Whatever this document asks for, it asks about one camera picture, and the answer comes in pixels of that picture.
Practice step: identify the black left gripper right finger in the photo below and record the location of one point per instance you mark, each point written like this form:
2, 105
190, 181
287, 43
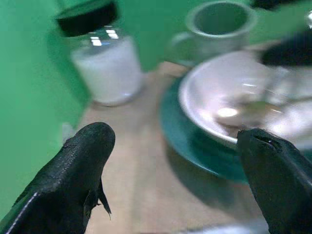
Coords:
278, 180

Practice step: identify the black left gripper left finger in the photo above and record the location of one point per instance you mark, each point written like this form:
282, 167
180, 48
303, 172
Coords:
68, 175

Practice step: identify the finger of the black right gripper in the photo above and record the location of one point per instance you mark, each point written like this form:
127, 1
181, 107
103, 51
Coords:
270, 3
290, 52

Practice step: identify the white ceramic mug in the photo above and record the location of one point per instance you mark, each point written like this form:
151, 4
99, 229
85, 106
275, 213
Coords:
219, 36

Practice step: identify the white bowl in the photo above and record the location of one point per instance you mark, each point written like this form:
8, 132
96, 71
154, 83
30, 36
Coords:
219, 83

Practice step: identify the metal spoon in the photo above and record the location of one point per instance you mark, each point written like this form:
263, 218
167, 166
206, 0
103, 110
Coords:
234, 113

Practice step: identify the teal plate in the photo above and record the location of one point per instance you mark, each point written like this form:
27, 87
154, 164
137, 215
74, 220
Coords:
182, 136

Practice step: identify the glass salt shaker black lid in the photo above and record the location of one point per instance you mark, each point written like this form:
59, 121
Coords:
109, 68

